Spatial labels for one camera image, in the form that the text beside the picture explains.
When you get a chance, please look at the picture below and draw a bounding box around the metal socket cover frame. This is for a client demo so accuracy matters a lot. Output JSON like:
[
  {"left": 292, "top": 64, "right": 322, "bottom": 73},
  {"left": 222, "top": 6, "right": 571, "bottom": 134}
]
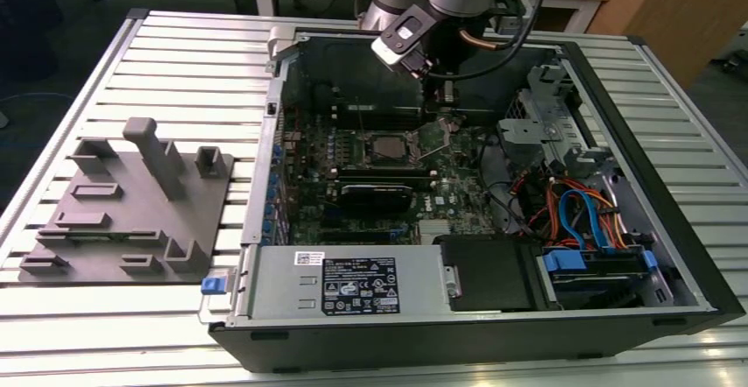
[{"left": 407, "top": 116, "right": 463, "bottom": 163}]

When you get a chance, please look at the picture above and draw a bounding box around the silver CPU plate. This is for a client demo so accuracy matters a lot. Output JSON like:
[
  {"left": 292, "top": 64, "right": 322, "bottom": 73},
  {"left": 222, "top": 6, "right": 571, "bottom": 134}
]
[{"left": 372, "top": 137, "right": 406, "bottom": 158}]

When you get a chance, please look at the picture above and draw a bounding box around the black CPU socket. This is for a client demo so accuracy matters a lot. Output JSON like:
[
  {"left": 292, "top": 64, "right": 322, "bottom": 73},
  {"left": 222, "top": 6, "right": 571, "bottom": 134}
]
[{"left": 359, "top": 130, "right": 423, "bottom": 167}]

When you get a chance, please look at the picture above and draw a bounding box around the black expansion slot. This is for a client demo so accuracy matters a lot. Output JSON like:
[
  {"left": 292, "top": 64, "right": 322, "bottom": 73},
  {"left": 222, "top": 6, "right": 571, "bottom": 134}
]
[
  {"left": 322, "top": 228, "right": 406, "bottom": 236},
  {"left": 319, "top": 235, "right": 382, "bottom": 245}
]

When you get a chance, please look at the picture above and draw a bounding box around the RAM stick with white label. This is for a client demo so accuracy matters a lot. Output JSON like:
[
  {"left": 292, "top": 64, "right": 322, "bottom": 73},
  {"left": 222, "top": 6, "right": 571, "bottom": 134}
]
[{"left": 332, "top": 101, "right": 426, "bottom": 119}]

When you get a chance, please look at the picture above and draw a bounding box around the metal drive cage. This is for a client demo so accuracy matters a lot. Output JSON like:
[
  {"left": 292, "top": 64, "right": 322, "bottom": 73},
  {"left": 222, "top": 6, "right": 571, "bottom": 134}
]
[{"left": 494, "top": 65, "right": 622, "bottom": 179}]

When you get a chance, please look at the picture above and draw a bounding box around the black RAM stick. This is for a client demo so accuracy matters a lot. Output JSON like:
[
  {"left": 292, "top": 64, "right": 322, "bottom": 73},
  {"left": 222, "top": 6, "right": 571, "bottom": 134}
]
[
  {"left": 336, "top": 172, "right": 441, "bottom": 185},
  {"left": 336, "top": 165, "right": 438, "bottom": 177}
]

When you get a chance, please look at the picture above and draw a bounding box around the green motherboard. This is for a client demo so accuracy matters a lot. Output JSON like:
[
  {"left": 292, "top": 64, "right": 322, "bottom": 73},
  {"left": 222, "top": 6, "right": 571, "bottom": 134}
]
[{"left": 278, "top": 110, "right": 510, "bottom": 246}]

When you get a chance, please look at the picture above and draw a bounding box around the black graphics card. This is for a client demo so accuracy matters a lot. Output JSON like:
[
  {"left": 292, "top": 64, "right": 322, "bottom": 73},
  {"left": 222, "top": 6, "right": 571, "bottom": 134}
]
[{"left": 336, "top": 180, "right": 417, "bottom": 221}]

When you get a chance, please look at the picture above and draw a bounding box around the wooden cabinet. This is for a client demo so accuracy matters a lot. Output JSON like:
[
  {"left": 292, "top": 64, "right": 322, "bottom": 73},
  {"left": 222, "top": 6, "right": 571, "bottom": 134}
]
[{"left": 588, "top": 0, "right": 748, "bottom": 89}]

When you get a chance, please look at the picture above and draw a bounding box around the silver chipset heatsink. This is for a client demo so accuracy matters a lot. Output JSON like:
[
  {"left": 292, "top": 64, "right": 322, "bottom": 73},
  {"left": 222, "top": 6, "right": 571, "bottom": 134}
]
[{"left": 415, "top": 217, "right": 453, "bottom": 236}]

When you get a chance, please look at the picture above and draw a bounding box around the hard disk in blue carrier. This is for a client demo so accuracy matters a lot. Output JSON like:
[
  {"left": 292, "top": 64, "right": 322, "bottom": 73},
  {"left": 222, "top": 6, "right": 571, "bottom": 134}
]
[{"left": 539, "top": 246, "right": 660, "bottom": 310}]

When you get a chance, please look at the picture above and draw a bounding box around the black power supply label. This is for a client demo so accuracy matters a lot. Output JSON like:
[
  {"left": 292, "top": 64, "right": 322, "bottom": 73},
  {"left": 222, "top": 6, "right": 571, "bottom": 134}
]
[{"left": 322, "top": 256, "right": 401, "bottom": 317}]

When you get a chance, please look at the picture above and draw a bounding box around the silver power supply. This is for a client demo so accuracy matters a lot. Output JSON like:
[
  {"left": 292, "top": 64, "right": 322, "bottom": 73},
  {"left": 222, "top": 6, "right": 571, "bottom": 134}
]
[{"left": 230, "top": 244, "right": 455, "bottom": 319}]

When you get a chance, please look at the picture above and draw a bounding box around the grey parts rack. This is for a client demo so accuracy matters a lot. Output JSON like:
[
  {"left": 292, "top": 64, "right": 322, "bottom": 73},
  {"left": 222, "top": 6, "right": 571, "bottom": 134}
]
[{"left": 16, "top": 116, "right": 238, "bottom": 284}]

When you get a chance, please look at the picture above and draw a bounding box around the black open PC case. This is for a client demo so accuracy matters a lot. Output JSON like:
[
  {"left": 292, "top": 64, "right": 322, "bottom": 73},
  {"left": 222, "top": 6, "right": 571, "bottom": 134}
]
[{"left": 197, "top": 25, "right": 748, "bottom": 375}]

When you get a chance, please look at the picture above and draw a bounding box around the black chair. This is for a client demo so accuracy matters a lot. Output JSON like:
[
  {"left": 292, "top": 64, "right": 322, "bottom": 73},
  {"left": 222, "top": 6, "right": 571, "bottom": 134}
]
[{"left": 0, "top": 0, "right": 64, "bottom": 82}]

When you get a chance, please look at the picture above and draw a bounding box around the copper cable elbow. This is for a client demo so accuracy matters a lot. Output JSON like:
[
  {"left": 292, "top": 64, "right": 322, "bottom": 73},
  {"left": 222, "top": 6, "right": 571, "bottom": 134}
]
[{"left": 458, "top": 30, "right": 499, "bottom": 52}]

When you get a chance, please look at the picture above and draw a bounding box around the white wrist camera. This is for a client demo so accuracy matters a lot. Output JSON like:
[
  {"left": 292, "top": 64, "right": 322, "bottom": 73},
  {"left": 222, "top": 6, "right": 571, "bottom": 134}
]
[{"left": 370, "top": 4, "right": 437, "bottom": 80}]

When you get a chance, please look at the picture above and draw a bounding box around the black wire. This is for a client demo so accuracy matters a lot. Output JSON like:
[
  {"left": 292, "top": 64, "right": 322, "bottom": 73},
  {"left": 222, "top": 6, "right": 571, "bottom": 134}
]
[{"left": 477, "top": 137, "right": 530, "bottom": 236}]

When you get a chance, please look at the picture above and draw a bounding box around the blue data wire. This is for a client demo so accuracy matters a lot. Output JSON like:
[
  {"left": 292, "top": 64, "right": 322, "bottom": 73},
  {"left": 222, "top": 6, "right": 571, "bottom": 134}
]
[{"left": 555, "top": 188, "right": 616, "bottom": 256}]

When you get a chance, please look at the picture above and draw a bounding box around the orange power wire bundle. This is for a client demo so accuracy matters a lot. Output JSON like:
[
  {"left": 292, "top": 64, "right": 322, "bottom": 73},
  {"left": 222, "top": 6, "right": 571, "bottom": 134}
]
[{"left": 523, "top": 175, "right": 642, "bottom": 253}]

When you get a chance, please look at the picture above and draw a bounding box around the blue floor cable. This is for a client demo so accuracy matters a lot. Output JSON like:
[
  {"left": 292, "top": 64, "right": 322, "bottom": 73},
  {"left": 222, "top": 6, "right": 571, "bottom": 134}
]
[{"left": 0, "top": 90, "right": 77, "bottom": 104}]

